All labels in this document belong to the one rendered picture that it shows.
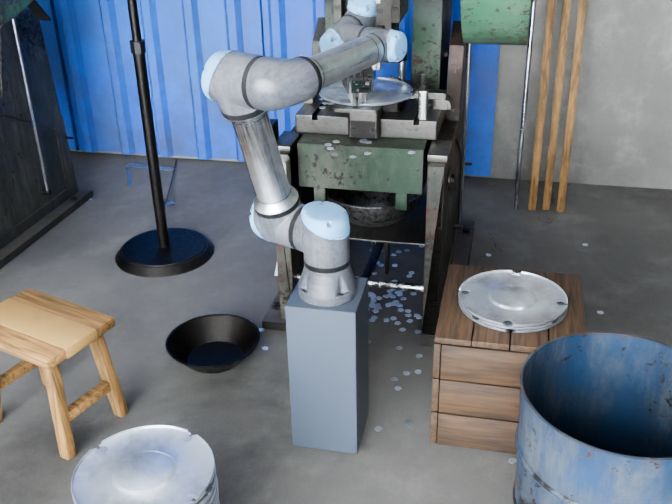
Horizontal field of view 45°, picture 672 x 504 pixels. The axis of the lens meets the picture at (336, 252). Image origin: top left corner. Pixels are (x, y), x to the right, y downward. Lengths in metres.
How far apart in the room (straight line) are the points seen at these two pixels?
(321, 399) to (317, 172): 0.75
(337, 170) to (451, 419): 0.84
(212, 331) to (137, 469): 1.04
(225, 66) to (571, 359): 1.02
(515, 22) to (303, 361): 1.06
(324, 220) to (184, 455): 0.63
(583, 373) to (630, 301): 1.09
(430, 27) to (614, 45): 1.23
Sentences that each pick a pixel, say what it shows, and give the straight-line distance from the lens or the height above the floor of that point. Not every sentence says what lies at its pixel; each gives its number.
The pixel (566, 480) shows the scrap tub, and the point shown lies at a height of 0.37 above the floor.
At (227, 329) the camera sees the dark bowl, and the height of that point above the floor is 0.03.
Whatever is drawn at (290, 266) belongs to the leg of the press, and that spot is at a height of 0.24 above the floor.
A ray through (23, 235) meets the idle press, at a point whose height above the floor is 0.03.
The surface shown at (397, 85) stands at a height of 0.78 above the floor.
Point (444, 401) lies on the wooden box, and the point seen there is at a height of 0.15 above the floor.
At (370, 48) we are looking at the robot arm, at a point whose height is 1.04.
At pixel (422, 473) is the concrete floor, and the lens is 2.23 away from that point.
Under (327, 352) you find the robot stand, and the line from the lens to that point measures 2.09.
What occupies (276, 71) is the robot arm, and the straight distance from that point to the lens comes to 1.76.
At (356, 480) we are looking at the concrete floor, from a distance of 2.21.
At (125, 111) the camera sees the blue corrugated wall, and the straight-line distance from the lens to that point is 4.31.
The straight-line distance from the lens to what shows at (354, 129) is 2.54.
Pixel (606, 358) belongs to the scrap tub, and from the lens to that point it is 1.99.
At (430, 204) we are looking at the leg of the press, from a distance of 2.47.
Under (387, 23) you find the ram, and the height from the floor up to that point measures 0.98.
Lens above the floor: 1.51
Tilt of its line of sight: 28 degrees down
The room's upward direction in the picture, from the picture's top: 1 degrees counter-clockwise
